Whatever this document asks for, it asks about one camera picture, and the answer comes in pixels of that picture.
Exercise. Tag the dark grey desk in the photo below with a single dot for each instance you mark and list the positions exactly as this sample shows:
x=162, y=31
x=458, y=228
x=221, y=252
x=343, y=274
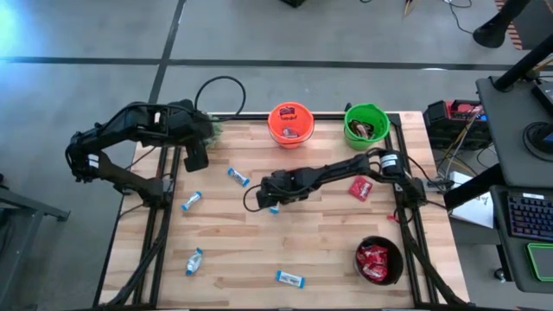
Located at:
x=501, y=259

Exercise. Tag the dark round bowl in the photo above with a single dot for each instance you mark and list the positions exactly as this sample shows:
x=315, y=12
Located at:
x=395, y=263

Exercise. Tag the green plastic bucket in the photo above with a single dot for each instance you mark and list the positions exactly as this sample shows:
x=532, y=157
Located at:
x=380, y=114

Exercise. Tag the white power adapter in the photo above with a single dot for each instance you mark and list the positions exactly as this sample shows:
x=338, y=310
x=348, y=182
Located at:
x=459, y=179

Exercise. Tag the black table clamp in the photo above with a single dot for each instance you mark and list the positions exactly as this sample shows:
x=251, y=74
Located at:
x=347, y=106

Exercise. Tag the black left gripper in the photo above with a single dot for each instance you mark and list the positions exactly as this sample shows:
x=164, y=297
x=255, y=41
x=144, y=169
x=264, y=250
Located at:
x=192, y=125

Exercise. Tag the orange plastic bucket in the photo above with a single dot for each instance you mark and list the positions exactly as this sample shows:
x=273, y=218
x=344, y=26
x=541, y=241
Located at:
x=276, y=125

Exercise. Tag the black electronics box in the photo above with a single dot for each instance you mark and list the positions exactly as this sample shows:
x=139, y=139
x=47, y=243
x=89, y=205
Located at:
x=436, y=114

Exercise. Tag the white paper sheet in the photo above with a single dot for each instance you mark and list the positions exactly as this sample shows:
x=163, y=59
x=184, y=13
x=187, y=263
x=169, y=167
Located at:
x=475, y=207

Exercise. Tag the person's leg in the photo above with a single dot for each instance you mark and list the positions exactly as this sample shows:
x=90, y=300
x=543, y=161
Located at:
x=492, y=32

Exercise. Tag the grey metal stand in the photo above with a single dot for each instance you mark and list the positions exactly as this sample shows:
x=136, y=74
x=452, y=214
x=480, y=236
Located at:
x=43, y=208

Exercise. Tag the backlit black keyboard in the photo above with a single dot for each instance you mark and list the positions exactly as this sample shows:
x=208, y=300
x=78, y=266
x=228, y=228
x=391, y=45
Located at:
x=529, y=216

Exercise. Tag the small red tag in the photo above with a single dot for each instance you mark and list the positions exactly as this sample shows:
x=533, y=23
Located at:
x=393, y=218

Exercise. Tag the black desk leg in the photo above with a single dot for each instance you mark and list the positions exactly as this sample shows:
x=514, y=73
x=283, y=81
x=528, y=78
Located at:
x=473, y=188

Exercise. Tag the potted artificial green plant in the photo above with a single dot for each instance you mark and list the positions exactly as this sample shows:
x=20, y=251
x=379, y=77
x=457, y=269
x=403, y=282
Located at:
x=215, y=134

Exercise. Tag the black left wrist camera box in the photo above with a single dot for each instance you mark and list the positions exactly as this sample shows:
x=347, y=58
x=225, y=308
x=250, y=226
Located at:
x=196, y=159

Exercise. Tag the black pad green edge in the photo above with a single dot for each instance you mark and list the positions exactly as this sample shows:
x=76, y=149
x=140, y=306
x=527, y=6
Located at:
x=542, y=261

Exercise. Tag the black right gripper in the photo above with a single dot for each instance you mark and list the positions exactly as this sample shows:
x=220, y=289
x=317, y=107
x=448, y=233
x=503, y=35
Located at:
x=294, y=183

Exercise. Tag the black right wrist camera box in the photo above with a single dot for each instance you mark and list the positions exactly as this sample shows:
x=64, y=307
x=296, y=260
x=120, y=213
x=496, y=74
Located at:
x=267, y=198

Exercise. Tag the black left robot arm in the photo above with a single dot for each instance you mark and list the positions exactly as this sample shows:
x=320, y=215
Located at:
x=116, y=125

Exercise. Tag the red electronics box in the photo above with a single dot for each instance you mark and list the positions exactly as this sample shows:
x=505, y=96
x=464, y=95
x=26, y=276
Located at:
x=466, y=110

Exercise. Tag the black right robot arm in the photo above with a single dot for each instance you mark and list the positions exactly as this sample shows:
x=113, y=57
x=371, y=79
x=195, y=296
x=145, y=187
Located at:
x=345, y=166

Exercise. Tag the black headphones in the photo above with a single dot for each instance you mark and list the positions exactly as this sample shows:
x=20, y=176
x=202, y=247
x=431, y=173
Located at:
x=538, y=138

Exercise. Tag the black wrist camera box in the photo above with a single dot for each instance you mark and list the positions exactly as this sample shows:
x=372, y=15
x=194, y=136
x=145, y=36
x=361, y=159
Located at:
x=267, y=198
x=196, y=159

